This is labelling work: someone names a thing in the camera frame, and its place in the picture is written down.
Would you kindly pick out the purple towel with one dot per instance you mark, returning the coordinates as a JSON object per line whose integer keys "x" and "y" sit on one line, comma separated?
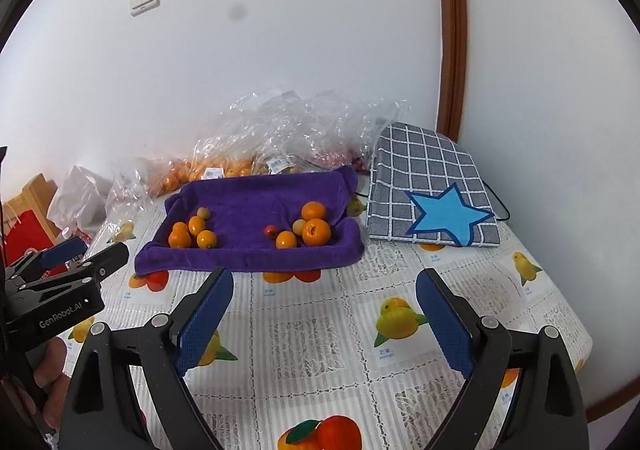
{"x": 250, "y": 205}

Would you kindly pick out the brown wooden door frame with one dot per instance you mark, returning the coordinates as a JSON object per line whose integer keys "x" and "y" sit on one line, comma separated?
{"x": 450, "y": 30}

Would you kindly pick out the crumpled clear plastic bag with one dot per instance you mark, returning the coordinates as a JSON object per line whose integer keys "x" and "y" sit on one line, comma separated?
{"x": 320, "y": 120}

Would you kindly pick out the clear bag of oranges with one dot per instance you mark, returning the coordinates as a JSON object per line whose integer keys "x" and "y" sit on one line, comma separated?
{"x": 190, "y": 170}

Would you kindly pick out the clear bag of red hawthorns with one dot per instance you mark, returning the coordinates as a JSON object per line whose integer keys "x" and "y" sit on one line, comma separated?
{"x": 335, "y": 158}

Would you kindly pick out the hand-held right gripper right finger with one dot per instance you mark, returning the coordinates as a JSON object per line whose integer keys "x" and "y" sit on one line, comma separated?
{"x": 445, "y": 325}

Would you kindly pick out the large orange with stem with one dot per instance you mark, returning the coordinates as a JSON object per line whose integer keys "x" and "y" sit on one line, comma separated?
{"x": 316, "y": 232}

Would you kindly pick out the small red hawthorn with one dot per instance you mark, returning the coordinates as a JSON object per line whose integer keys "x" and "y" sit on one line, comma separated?
{"x": 270, "y": 230}

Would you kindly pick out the white plastic bag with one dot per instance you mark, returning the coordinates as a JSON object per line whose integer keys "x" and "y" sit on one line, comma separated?
{"x": 80, "y": 195}

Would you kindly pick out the person's left hand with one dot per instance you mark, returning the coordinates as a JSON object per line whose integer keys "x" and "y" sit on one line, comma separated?
{"x": 50, "y": 362}

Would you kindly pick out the grey checked cushion blue star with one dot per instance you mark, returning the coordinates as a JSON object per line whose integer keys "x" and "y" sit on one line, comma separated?
{"x": 415, "y": 155}

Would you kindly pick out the red paper bag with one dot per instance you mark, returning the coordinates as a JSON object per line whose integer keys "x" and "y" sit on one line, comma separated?
{"x": 27, "y": 230}

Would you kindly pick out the printed lace tablecloth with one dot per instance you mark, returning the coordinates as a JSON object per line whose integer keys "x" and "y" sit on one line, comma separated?
{"x": 310, "y": 330}

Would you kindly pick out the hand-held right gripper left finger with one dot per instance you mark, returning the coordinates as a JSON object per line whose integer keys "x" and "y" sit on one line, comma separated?
{"x": 205, "y": 325}

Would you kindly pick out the brown wooden baseboard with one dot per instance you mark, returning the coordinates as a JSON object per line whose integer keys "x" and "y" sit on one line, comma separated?
{"x": 615, "y": 405}

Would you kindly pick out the yellow-green plum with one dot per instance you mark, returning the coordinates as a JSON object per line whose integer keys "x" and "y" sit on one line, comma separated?
{"x": 298, "y": 226}
{"x": 203, "y": 212}

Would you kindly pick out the small orange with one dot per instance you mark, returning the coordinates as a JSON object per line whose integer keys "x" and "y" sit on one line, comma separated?
{"x": 180, "y": 239}
{"x": 206, "y": 239}
{"x": 196, "y": 223}
{"x": 286, "y": 240}
{"x": 180, "y": 226}

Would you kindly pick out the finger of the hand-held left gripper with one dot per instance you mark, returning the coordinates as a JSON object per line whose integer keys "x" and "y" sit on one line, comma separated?
{"x": 107, "y": 262}
{"x": 62, "y": 250}

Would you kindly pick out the small clear plastic bag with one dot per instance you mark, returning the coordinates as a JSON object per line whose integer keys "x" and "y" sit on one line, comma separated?
{"x": 120, "y": 200}

